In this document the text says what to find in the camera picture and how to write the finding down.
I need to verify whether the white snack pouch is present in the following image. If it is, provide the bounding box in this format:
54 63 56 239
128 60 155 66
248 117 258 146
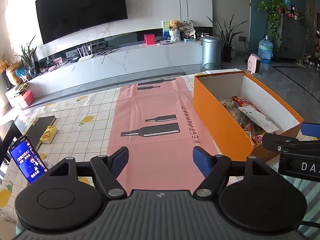
238 106 279 133

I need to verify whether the red striped snack bag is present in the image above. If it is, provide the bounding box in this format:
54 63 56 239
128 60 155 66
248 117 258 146
225 96 258 110

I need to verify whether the lemon pattern tablecloth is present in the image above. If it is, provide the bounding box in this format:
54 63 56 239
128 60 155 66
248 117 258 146
0 68 320 225

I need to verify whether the pink restaurant table mat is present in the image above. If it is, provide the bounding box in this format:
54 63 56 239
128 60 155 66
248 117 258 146
106 77 217 193

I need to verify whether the orange cardboard box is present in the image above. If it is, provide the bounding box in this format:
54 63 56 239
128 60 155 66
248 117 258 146
194 70 304 162

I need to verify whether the yellow tissue pack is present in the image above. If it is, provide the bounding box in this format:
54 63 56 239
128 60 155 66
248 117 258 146
40 126 58 144

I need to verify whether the smartphone on stand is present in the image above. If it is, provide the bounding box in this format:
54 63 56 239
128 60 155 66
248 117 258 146
9 135 48 184

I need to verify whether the black book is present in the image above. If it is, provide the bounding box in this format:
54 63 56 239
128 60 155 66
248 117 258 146
25 115 56 150

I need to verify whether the pink small heater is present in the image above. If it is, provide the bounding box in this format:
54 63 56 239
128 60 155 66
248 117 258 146
247 54 261 74

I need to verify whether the blue water jug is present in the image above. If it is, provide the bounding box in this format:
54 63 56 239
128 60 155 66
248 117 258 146
258 35 273 64

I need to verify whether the dark grey cabinet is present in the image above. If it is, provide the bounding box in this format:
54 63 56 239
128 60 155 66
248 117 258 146
277 16 307 61

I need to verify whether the white wifi router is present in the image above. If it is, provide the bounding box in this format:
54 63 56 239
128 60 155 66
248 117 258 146
77 44 93 62

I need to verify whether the red box on shelf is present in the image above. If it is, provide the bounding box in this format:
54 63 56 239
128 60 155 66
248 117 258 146
20 90 34 108

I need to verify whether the white marble tv cabinet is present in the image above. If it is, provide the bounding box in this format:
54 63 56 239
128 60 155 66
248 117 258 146
29 41 202 98

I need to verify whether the silver trash can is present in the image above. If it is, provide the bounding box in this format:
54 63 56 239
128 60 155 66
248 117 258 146
201 36 222 69

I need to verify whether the floor potted plant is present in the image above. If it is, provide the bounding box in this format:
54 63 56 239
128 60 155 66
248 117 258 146
207 14 247 63

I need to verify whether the hanging green ivy plant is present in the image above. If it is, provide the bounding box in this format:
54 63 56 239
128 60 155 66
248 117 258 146
232 0 288 48

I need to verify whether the red box on cabinet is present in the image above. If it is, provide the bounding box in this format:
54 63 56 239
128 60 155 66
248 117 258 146
144 34 156 46

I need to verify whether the teddy bear in bag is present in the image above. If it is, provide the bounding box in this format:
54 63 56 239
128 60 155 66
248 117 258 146
169 20 181 43

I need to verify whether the left potted green plant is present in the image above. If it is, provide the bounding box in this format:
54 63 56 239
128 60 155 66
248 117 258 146
18 36 37 79

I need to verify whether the dried flower vase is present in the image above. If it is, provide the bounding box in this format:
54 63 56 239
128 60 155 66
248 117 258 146
1 58 22 86

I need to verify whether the large black television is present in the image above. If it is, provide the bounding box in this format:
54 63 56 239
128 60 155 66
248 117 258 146
35 0 127 44

